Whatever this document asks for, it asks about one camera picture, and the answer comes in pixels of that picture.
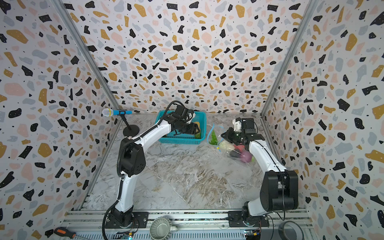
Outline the red toy pepper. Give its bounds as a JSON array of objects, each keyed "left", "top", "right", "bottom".
[{"left": 234, "top": 145, "right": 245, "bottom": 153}]

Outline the teal plastic basket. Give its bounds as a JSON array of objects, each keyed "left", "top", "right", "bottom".
[{"left": 159, "top": 112, "right": 207, "bottom": 145}]

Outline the purple toy onion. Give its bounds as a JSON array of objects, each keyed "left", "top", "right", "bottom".
[{"left": 240, "top": 151, "right": 253, "bottom": 163}]

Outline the clear zip top bag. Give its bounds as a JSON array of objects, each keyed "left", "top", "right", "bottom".
[{"left": 207, "top": 124, "right": 256, "bottom": 164}]

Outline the green toy leaf vegetable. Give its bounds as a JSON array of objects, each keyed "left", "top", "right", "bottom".
[{"left": 209, "top": 130, "right": 218, "bottom": 146}]

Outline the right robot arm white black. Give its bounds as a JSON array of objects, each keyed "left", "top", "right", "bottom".
[{"left": 221, "top": 118, "right": 299, "bottom": 221}]

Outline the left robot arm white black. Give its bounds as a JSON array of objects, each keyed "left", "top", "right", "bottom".
[{"left": 104, "top": 101, "right": 201, "bottom": 228}]

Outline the blue microphone on stand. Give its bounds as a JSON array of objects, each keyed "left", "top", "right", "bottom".
[{"left": 101, "top": 107, "right": 141, "bottom": 138}]

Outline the grey tape roll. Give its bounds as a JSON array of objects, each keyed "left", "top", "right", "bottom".
[{"left": 278, "top": 221, "right": 305, "bottom": 240}]

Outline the black corrugated cable hose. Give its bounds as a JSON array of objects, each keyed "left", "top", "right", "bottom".
[{"left": 101, "top": 100, "right": 184, "bottom": 240}]

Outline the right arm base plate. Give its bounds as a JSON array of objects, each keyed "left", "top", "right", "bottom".
[{"left": 227, "top": 211, "right": 270, "bottom": 228}]

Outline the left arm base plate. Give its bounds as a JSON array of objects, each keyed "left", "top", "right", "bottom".
[{"left": 105, "top": 210, "right": 149, "bottom": 230}]

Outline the aluminium rail frame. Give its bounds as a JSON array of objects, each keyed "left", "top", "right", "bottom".
[{"left": 62, "top": 209, "right": 317, "bottom": 240}]

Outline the orange handled screwdriver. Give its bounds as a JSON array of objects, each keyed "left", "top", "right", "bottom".
[{"left": 54, "top": 227, "right": 88, "bottom": 240}]

